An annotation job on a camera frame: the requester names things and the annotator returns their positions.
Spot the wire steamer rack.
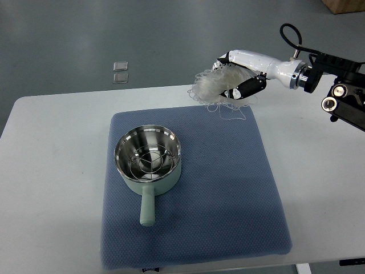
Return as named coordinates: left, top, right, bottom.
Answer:
left=129, top=144, right=175, bottom=181

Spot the white vermicelli nest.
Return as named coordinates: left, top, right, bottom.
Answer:
left=188, top=65, right=263, bottom=120

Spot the wooden box corner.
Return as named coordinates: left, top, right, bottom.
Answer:
left=322, top=0, right=364, bottom=14

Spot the upper floor metal plate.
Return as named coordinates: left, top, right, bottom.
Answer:
left=113, top=61, right=128, bottom=71

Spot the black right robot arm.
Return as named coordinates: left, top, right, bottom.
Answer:
left=298, top=53, right=364, bottom=131

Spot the blue quilted mat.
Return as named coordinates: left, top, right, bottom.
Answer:
left=101, top=106, right=292, bottom=269

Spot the black table bracket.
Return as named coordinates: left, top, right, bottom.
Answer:
left=339, top=258, right=365, bottom=267

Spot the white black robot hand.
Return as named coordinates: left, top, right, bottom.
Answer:
left=212, top=50, right=309, bottom=100

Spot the mint green steel pot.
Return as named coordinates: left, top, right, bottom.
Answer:
left=114, top=124, right=182, bottom=227

